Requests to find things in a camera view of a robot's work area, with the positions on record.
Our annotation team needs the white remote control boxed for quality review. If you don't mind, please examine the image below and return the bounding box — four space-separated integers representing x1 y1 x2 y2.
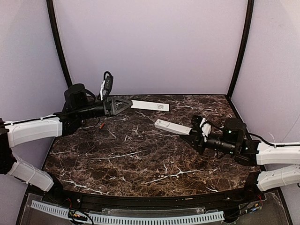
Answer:
154 119 192 135

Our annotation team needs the black left frame post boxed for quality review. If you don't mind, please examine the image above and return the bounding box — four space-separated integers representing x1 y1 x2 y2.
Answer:
46 0 73 88

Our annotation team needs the white slotted cable duct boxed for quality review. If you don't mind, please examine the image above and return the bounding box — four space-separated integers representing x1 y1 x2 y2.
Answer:
30 200 225 225

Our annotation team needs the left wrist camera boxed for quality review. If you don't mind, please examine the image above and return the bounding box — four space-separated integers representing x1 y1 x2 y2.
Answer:
97 71 113 101

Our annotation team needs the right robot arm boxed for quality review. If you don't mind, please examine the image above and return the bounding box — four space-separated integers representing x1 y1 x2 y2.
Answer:
180 115 300 193

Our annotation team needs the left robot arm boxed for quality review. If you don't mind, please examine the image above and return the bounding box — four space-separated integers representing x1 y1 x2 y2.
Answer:
0 83 132 192

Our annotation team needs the white remote battery cover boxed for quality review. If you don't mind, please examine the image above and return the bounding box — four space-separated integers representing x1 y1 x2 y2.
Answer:
131 100 169 112

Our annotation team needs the black front rail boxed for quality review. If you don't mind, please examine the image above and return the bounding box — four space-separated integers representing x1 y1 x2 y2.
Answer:
64 190 243 211

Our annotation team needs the black frame post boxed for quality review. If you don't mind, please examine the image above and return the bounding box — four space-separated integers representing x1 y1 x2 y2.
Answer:
226 0 255 101
46 0 73 88

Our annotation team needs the black right frame post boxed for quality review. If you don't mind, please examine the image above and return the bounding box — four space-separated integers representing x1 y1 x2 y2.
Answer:
226 0 255 101

